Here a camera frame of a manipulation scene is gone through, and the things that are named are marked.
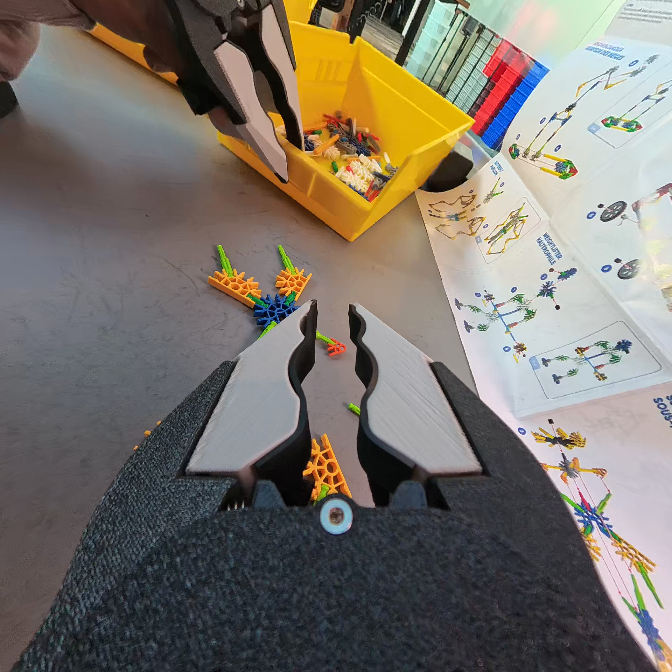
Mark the person's left forearm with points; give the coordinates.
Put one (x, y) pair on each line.
(31, 36)

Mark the person's left hand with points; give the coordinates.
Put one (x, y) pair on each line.
(141, 31)

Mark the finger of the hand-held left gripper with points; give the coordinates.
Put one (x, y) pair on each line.
(246, 94)
(281, 52)

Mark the black metal frame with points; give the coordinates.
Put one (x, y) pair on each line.
(412, 31)

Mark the stack of red blue bins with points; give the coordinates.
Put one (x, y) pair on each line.
(504, 94)

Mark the plain yellow rod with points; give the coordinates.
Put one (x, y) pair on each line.
(147, 433)

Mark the large blue connector fan assembly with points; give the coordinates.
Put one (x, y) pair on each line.
(273, 309)

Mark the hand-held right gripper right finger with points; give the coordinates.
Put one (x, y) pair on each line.
(414, 414)

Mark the toy instruction sheet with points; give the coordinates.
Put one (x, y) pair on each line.
(577, 262)

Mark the pile of toy pieces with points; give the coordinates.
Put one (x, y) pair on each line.
(351, 157)

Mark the grey desk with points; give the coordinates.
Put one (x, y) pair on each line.
(105, 262)

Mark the yellow fan connector green rod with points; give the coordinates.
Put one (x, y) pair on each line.
(325, 464)

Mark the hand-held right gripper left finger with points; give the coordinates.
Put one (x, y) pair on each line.
(252, 414)

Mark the light green rod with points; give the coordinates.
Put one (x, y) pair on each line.
(354, 409)

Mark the yellow storage bin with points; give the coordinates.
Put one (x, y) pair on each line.
(131, 50)
(393, 105)

